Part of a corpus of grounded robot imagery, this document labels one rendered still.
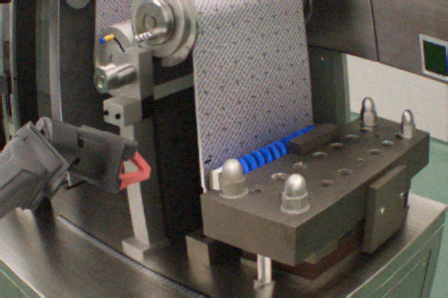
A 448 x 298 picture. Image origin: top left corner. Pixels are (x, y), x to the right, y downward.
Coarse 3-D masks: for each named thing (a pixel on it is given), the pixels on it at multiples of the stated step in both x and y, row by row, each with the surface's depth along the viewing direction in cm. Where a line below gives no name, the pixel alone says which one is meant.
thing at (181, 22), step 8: (144, 0) 102; (168, 0) 98; (176, 0) 97; (136, 8) 104; (176, 8) 98; (184, 8) 98; (176, 16) 98; (184, 16) 98; (176, 24) 99; (184, 24) 98; (136, 32) 106; (176, 32) 99; (184, 32) 99; (176, 40) 100; (152, 48) 104; (160, 48) 103; (168, 48) 102; (176, 48) 100; (160, 56) 103
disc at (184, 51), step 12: (192, 0) 97; (132, 12) 106; (192, 12) 97; (132, 24) 107; (192, 24) 98; (192, 36) 99; (180, 48) 101; (192, 48) 100; (156, 60) 105; (168, 60) 103; (180, 60) 102
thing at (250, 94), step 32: (288, 32) 113; (224, 64) 104; (256, 64) 109; (288, 64) 114; (224, 96) 106; (256, 96) 110; (288, 96) 115; (224, 128) 107; (256, 128) 112; (288, 128) 117; (224, 160) 108
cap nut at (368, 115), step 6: (366, 102) 120; (372, 102) 120; (366, 108) 120; (372, 108) 120; (360, 114) 122; (366, 114) 120; (372, 114) 120; (360, 120) 122; (366, 120) 121; (372, 120) 120
